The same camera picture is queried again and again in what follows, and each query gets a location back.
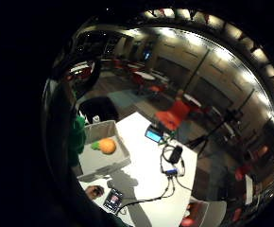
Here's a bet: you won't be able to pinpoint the black power bank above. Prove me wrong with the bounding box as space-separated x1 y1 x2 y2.
168 145 184 165

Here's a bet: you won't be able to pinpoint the black smartphone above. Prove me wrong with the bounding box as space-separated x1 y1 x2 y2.
102 188 125 214

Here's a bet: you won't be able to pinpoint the blue usb hub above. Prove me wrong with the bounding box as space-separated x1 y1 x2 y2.
164 168 179 177

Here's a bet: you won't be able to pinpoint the round white table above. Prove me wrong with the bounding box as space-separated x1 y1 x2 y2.
133 71 157 81

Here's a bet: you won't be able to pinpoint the small device with blue screen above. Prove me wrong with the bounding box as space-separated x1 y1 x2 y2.
144 124 165 145

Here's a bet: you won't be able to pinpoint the black cable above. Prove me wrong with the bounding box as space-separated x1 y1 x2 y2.
115 143 193 216

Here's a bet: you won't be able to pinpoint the orange toy fruit green leaves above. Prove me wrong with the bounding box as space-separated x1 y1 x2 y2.
91 137 117 155

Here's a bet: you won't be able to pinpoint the grey fabric storage box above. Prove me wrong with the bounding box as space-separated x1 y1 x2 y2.
77 119 132 183

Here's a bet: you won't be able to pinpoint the black office chair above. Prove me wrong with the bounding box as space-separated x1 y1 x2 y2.
79 96 120 125

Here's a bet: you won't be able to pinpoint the green soft toy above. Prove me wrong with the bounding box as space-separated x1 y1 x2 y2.
68 114 88 167

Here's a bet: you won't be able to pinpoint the black tripod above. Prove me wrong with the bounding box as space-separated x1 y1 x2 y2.
185 108 244 159

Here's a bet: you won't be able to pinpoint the red chair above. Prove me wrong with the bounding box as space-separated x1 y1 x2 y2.
154 99 192 132

